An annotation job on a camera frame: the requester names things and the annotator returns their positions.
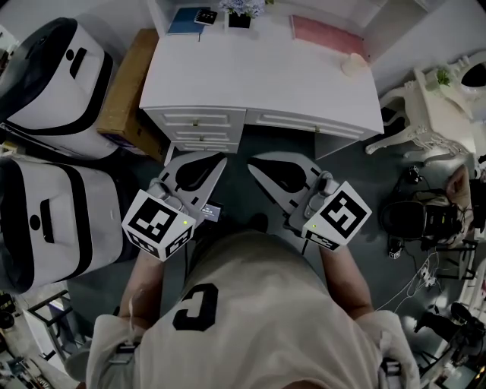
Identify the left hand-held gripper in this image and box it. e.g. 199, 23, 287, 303
121, 155, 228, 263

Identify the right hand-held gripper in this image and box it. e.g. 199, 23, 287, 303
247, 152, 374, 252

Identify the white shelf unit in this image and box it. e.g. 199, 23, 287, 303
146, 0, 418, 65

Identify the person's left forearm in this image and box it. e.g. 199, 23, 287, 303
119, 246, 168, 331

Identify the person's right forearm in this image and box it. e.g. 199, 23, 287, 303
317, 242, 375, 316

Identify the white desk with drawers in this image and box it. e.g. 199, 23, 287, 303
138, 11, 385, 163

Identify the small black display device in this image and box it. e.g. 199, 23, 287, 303
199, 201, 225, 223

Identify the person's black shoe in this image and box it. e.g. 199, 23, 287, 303
242, 213, 271, 235

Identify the brown cardboard box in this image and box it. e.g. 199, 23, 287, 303
96, 28, 172, 164

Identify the person's white t-shirt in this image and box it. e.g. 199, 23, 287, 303
86, 229, 421, 389

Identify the pink book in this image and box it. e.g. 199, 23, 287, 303
290, 14, 368, 62

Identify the blue notebook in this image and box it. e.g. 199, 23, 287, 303
166, 6, 212, 42

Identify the small black spiral notepad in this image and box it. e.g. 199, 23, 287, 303
194, 9, 219, 27

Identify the white ornate dressing table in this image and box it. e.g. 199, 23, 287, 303
366, 51, 486, 168

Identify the flower bouquet in black vase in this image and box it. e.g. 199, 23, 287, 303
219, 0, 267, 30

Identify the white power strip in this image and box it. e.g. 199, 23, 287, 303
419, 265, 437, 289

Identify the small green potted plant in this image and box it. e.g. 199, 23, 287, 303
424, 67, 453, 92

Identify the oval white framed mirror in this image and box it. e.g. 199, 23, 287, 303
455, 60, 486, 96

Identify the white floor cable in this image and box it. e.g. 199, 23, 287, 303
374, 250, 443, 313

